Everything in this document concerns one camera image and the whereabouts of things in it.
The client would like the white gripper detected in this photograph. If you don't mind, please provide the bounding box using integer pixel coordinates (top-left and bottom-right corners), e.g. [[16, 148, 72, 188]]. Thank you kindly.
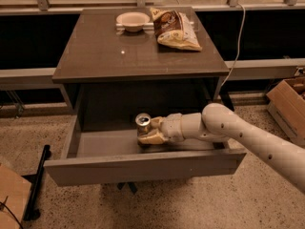
[[137, 114, 184, 145]]

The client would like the silver redbull can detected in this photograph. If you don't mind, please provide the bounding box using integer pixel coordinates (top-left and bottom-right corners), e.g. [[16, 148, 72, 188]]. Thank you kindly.
[[135, 113, 151, 136]]

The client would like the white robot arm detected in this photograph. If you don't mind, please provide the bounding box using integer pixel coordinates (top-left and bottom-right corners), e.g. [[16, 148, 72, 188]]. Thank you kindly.
[[135, 103, 305, 193]]

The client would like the open grey top drawer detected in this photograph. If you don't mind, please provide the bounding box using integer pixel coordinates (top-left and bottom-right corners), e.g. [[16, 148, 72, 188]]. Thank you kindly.
[[43, 85, 248, 188]]

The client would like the dark brown drawer cabinet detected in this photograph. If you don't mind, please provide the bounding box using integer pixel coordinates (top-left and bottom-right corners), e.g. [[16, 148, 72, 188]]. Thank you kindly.
[[51, 6, 231, 133]]

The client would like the blue cabinet caster base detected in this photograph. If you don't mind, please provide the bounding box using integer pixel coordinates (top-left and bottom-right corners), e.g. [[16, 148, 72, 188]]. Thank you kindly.
[[117, 182, 137, 195]]

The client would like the brown white chip bag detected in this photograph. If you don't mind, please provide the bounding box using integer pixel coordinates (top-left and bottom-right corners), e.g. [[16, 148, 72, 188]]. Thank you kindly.
[[150, 8, 202, 52]]

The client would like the white ceramic bowl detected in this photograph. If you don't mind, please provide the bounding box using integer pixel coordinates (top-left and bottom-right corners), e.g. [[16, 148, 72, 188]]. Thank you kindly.
[[116, 12, 150, 32]]

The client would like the black metal stand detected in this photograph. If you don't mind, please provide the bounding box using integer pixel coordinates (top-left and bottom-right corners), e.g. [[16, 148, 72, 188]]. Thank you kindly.
[[23, 145, 51, 221]]

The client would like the white hanging cable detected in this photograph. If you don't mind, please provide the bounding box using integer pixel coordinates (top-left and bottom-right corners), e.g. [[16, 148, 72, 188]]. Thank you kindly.
[[220, 3, 247, 88]]

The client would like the black cable on box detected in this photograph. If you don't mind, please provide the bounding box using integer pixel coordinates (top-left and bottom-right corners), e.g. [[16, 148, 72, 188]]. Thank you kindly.
[[0, 196, 25, 229]]

